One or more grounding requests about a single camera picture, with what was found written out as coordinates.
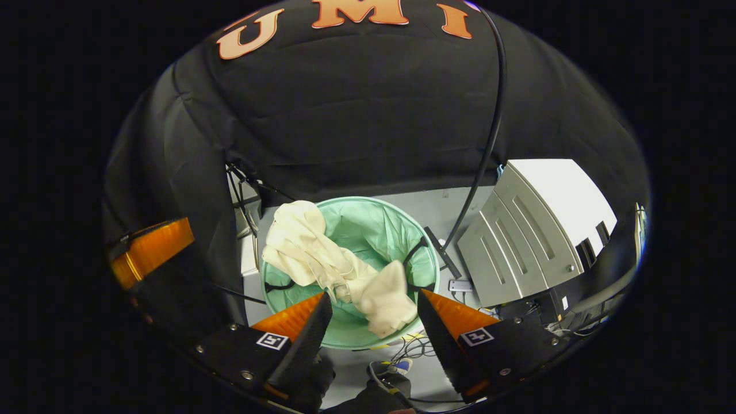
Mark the small white device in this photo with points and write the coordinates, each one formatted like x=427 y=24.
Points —
x=460 y=286

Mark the person's dark clothing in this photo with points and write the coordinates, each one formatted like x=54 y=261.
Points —
x=368 y=397

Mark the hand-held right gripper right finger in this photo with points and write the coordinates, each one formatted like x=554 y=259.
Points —
x=443 y=345

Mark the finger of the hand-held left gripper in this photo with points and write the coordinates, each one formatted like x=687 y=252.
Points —
x=152 y=250

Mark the green laundry hamper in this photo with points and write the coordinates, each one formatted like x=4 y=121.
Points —
x=374 y=230

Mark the thin black stand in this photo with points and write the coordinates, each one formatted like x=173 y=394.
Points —
x=244 y=190

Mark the cream button shirt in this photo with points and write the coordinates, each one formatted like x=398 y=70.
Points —
x=322 y=253

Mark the white grey cabinet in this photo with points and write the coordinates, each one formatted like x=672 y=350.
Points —
x=535 y=230

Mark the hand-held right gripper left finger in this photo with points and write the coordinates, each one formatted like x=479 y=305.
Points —
x=302 y=345

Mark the black clothes rack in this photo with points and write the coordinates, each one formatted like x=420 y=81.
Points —
x=489 y=144

